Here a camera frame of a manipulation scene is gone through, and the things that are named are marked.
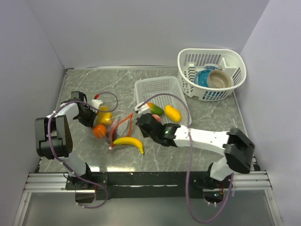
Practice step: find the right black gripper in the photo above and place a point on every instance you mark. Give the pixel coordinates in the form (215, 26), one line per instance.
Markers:
(144, 133)

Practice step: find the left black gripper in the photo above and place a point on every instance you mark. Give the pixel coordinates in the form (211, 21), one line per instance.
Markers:
(89, 123)

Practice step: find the fake pink peach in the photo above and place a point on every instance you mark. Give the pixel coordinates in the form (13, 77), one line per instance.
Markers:
(157, 117)

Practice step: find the fake green orange mango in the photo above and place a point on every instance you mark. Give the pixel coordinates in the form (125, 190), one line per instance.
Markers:
(154, 109)

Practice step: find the clear zip top bag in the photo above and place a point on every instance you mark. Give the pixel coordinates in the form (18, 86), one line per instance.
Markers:
(124, 128)

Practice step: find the fake yellow banana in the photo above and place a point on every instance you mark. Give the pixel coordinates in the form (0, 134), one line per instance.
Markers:
(130, 141)

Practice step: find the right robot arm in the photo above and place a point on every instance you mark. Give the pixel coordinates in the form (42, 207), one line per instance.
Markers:
(233, 145)

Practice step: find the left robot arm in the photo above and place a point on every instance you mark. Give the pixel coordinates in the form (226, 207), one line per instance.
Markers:
(54, 141)

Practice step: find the fake yellow lemon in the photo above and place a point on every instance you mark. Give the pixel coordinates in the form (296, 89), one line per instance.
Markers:
(103, 109)

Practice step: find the fake yellow bell pepper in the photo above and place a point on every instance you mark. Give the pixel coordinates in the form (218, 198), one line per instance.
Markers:
(104, 118)

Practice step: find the fake purple eggplant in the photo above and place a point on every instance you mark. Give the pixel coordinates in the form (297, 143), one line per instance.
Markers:
(112, 134)

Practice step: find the white rectangular perforated basket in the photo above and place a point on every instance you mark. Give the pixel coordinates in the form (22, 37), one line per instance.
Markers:
(171, 91)

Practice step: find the beige bowl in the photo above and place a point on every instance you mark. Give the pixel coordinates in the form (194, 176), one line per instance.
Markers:
(218, 80)

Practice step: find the white round dish rack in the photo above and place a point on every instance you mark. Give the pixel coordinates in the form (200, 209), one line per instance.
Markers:
(190, 61)

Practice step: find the blue white patterned plate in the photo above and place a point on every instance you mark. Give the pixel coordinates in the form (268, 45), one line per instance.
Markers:
(212, 67)

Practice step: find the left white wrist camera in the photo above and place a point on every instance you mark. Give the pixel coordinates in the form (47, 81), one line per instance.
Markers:
(96, 103)

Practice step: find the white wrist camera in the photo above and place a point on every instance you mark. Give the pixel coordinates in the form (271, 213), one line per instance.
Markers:
(144, 109)
(96, 103)

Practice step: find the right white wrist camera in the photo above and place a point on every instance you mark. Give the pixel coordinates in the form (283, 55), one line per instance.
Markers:
(144, 109)

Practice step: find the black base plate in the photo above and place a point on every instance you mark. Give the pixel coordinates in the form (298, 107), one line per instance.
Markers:
(117, 185)

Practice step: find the aluminium rail frame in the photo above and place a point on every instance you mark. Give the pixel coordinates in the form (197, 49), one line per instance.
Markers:
(55, 183)

